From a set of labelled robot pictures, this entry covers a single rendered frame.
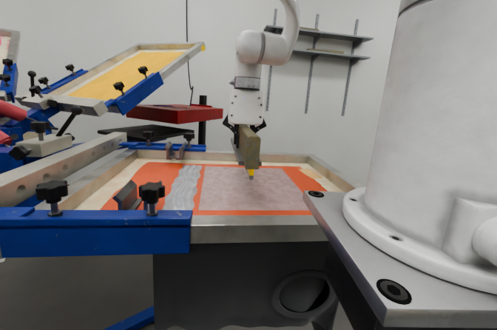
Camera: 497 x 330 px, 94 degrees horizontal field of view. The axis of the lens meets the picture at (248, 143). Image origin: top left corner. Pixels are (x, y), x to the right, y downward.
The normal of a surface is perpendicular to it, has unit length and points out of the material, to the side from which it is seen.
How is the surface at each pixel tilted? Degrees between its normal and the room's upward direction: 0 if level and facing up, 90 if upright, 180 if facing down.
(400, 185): 90
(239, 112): 88
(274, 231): 90
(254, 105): 89
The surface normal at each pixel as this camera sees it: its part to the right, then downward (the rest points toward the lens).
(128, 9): 0.13, 0.21
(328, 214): 0.07, -0.98
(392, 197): -0.92, 0.01
